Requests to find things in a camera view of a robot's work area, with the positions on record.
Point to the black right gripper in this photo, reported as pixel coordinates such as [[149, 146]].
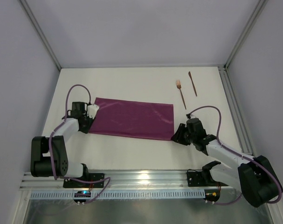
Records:
[[182, 134]]

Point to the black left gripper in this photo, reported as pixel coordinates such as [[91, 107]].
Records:
[[86, 123]]

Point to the purple satin napkin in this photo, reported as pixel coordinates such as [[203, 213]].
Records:
[[142, 120]]

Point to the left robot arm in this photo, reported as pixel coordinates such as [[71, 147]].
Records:
[[48, 153]]

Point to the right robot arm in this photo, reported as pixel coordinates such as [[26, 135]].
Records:
[[254, 177]]

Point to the copper fork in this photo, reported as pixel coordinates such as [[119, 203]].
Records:
[[178, 85]]

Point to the copper knife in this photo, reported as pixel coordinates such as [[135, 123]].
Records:
[[193, 85]]

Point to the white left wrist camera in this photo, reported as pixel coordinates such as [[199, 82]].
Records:
[[92, 110]]

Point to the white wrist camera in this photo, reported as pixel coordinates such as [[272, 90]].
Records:
[[92, 110], [191, 116]]

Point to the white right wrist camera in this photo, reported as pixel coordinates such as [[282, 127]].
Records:
[[191, 116]]

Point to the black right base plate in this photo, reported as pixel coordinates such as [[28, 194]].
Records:
[[195, 178]]

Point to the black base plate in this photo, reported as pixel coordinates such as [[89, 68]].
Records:
[[91, 180], [195, 178]]

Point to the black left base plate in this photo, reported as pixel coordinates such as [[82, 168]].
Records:
[[91, 180]]

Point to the aluminium right side rail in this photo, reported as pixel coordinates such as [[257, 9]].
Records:
[[241, 131]]

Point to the aluminium rail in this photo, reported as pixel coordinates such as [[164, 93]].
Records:
[[119, 179], [241, 131]]

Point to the aluminium front rail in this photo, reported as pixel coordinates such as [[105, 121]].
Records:
[[119, 179]]

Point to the slotted grey cable duct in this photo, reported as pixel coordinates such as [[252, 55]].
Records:
[[118, 194]]

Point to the aluminium left corner post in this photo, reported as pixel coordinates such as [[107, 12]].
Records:
[[34, 22]]

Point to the aluminium corner post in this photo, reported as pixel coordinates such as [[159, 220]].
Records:
[[34, 22], [258, 9]]

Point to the aluminium right corner post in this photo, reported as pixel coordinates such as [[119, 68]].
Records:
[[258, 9]]

